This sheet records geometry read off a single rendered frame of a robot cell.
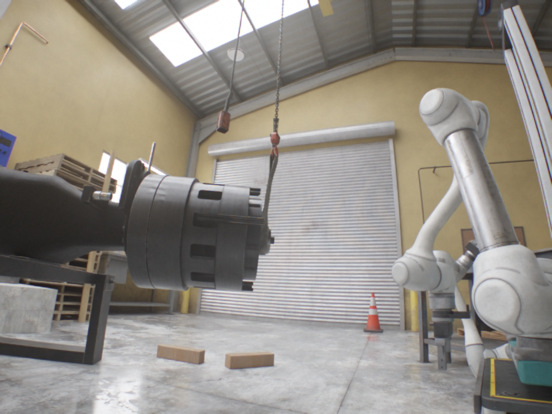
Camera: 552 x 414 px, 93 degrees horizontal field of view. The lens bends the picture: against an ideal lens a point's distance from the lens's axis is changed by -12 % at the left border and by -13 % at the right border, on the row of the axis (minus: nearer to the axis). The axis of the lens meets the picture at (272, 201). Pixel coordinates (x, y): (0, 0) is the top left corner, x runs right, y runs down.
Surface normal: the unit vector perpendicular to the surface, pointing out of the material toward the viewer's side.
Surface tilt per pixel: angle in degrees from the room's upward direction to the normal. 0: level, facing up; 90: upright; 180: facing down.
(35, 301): 90
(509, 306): 95
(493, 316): 92
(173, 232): 101
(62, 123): 90
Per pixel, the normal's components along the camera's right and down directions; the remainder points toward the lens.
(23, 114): 0.94, -0.06
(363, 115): -0.35, -0.30
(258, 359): 0.52, -0.23
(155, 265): 0.04, 0.39
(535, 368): -0.61, -0.28
